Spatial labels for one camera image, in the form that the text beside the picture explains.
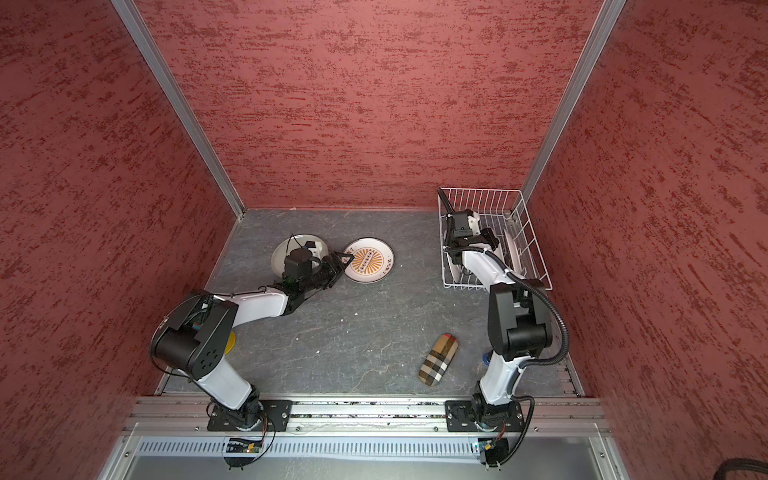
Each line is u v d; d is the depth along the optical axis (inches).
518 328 19.2
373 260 41.9
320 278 32.0
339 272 32.2
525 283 19.1
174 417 29.8
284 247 42.1
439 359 31.9
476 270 24.4
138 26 28.7
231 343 20.0
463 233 29.2
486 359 32.7
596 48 30.5
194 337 18.5
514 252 35.2
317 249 34.3
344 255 34.7
